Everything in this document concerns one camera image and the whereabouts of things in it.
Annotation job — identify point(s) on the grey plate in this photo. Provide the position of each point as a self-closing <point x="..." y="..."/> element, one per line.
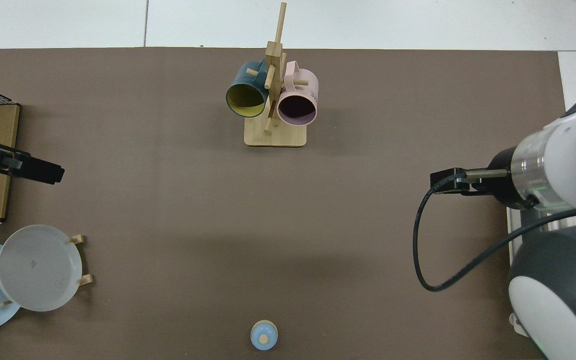
<point x="38" y="280"/>

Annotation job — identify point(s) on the brown table cloth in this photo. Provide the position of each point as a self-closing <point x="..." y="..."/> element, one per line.
<point x="168" y="200"/>

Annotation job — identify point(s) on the small blue round holder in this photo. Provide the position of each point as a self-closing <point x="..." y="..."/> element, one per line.
<point x="258" y="332"/>

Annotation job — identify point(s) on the wooden plate rack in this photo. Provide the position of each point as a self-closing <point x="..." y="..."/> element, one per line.
<point x="79" y="239"/>

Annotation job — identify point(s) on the dark teal mug yellow inside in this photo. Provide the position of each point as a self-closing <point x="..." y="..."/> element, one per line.
<point x="240" y="80"/>

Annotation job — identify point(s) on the pink mug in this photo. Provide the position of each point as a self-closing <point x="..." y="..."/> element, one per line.
<point x="308" y="82"/>

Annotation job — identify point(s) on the wooden cup stand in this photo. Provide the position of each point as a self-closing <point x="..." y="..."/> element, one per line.
<point x="288" y="137"/>

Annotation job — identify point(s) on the pale toaster oven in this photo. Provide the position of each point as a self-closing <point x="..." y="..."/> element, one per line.
<point x="513" y="257"/>

